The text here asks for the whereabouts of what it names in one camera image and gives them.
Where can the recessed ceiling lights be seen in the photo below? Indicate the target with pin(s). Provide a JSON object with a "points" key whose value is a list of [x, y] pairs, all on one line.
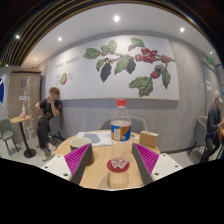
{"points": [[116, 18]]}

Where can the small cardboard box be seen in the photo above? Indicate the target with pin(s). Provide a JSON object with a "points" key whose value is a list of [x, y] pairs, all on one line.
{"points": [[148, 139]]}

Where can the green exit sign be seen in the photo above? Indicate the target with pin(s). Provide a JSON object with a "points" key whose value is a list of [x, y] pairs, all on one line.
{"points": [[208, 60]]}

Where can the white wall notice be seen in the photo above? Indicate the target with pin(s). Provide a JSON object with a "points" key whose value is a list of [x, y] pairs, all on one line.
{"points": [[208, 85]]}

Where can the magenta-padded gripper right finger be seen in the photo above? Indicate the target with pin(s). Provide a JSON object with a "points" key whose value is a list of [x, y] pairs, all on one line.
{"points": [[148, 159]]}

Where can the clear red-capped drink bottle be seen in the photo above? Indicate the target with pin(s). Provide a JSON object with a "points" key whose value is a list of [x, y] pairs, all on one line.
{"points": [[120, 131]]}

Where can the person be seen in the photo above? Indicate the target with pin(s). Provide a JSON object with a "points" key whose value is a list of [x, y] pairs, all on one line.
{"points": [[50, 108], [213, 121]]}

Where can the small clear bottle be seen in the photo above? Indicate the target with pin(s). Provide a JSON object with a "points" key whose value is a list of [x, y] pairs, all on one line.
{"points": [[23, 112]]}

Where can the white cup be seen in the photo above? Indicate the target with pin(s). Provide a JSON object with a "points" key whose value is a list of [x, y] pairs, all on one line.
{"points": [[80, 142]]}

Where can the coffee plant wall mural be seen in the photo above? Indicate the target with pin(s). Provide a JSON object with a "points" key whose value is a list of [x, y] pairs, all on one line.
{"points": [[83, 83]]}

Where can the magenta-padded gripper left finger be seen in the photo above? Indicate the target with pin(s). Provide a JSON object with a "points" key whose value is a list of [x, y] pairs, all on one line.
{"points": [[76, 158]]}

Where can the white printed paper sheet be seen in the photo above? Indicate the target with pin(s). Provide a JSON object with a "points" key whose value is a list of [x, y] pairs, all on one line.
{"points": [[100, 138]]}

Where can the round wooden side table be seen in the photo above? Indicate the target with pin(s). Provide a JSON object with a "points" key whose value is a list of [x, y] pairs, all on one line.
{"points": [[20, 119]]}

